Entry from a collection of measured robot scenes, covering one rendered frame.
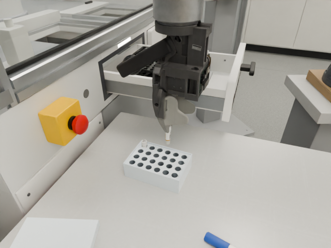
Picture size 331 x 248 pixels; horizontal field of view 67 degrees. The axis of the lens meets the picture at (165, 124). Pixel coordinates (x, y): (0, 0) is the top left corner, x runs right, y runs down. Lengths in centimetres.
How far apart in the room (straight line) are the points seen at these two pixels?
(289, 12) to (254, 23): 41
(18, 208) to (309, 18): 351
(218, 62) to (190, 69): 43
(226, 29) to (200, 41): 135
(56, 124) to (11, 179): 12
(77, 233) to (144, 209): 12
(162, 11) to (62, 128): 28
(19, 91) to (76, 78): 15
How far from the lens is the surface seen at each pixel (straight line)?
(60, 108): 52
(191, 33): 39
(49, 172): 59
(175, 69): 40
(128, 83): 66
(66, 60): 56
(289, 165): 64
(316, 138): 99
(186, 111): 49
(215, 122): 200
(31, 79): 50
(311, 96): 96
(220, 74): 82
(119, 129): 69
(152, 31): 93
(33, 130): 53
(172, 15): 38
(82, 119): 51
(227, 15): 171
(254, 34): 369
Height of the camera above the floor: 116
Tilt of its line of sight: 35 degrees down
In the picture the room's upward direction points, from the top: straight up
